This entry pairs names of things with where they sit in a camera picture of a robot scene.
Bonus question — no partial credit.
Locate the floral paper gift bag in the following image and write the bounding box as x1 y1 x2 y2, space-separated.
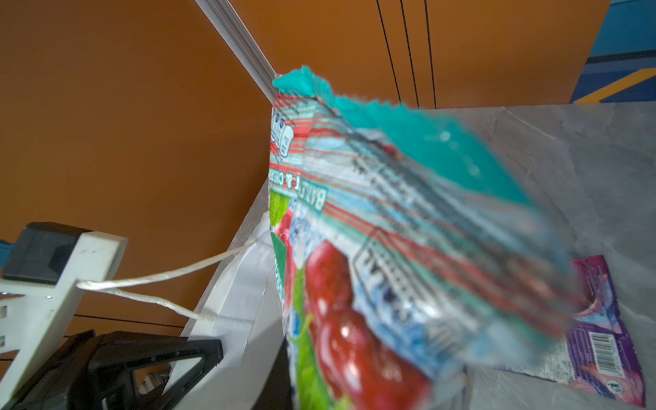
75 178 288 410

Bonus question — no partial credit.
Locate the left aluminium corner post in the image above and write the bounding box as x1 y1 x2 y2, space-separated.
196 0 278 103

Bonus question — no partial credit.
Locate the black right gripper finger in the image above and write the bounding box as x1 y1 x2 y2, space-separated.
252 340 293 410

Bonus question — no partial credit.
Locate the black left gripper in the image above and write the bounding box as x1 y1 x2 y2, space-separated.
3 331 224 409

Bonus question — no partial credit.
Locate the teal Fox's mint candy bag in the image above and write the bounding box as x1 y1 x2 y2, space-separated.
268 68 581 409

